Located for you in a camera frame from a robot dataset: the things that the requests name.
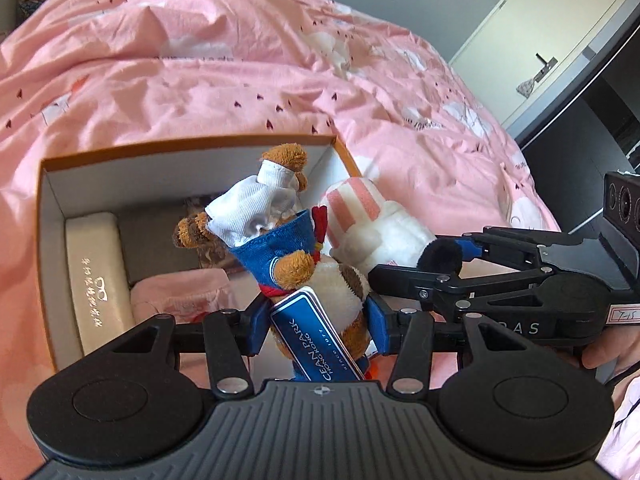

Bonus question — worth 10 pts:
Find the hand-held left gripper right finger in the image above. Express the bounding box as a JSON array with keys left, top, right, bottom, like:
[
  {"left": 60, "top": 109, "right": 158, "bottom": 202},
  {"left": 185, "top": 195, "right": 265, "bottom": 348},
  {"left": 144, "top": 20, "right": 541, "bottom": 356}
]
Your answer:
[{"left": 365, "top": 294, "right": 546, "bottom": 395}]

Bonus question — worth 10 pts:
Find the pink printed blanket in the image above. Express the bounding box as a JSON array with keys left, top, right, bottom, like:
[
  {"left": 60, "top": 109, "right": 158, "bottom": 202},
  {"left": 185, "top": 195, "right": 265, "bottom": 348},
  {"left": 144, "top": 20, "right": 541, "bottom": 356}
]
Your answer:
[{"left": 0, "top": 0, "right": 566, "bottom": 461}]

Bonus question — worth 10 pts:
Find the brown sailor bear plush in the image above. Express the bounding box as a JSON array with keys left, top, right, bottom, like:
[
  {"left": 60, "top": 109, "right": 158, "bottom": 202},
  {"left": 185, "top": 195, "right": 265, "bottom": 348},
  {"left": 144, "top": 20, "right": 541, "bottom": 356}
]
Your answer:
[{"left": 172, "top": 142, "right": 382, "bottom": 386}]

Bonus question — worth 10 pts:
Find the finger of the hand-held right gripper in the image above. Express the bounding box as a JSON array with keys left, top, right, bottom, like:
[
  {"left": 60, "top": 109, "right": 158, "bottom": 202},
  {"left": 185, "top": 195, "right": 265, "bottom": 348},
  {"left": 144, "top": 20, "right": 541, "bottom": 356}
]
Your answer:
[
  {"left": 368, "top": 264, "right": 556, "bottom": 323},
  {"left": 460, "top": 226, "right": 601, "bottom": 273}
]

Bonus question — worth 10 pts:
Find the person's right hand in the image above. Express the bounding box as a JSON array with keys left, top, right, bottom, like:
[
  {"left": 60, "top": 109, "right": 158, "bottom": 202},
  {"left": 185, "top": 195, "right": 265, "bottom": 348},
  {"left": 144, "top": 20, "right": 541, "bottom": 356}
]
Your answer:
[{"left": 580, "top": 327, "right": 640, "bottom": 386}]

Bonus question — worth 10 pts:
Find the white glasses case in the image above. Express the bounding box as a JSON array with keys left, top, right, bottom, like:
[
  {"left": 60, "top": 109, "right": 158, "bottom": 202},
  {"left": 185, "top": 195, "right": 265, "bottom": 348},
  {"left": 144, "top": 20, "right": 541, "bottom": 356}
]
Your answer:
[{"left": 64, "top": 211, "right": 136, "bottom": 356}]

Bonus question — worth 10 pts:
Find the orange cardboard box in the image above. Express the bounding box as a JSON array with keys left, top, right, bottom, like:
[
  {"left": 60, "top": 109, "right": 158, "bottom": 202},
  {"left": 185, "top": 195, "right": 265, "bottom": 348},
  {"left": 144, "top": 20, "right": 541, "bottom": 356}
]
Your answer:
[{"left": 36, "top": 133, "right": 363, "bottom": 373}]

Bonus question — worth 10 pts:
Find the door handle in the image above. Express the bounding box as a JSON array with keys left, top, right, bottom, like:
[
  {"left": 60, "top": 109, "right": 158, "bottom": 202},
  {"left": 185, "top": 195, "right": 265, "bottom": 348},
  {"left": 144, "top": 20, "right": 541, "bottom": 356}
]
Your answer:
[{"left": 532, "top": 52, "right": 558, "bottom": 86}]

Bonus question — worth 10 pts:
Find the person's right forearm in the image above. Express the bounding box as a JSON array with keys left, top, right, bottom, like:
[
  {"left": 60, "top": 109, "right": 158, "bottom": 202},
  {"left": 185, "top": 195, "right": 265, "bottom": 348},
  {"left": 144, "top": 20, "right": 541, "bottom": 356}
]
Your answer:
[{"left": 595, "top": 365, "right": 640, "bottom": 480}]

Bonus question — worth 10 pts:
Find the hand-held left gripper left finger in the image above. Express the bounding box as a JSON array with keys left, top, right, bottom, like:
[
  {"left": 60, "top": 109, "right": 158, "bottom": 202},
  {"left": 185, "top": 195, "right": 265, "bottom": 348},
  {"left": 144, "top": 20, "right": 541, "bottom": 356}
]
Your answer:
[{"left": 107, "top": 292, "right": 273, "bottom": 396}]

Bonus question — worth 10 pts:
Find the white pink striped plush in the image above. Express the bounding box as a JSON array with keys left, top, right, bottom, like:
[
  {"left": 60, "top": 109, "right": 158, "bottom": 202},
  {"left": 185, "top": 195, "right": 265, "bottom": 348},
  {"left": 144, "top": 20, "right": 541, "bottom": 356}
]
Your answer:
[{"left": 320, "top": 176, "right": 463, "bottom": 281}]

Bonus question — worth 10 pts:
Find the white door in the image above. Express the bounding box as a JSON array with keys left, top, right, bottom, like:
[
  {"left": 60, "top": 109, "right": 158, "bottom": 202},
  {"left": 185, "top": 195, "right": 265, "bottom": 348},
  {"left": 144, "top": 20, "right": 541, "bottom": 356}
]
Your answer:
[{"left": 447, "top": 0, "right": 640, "bottom": 133}]

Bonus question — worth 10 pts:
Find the pink cloth pouch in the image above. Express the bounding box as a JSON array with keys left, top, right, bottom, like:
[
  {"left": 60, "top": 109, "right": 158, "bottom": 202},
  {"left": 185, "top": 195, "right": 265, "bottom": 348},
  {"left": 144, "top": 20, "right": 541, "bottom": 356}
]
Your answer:
[{"left": 131, "top": 267, "right": 241, "bottom": 323}]

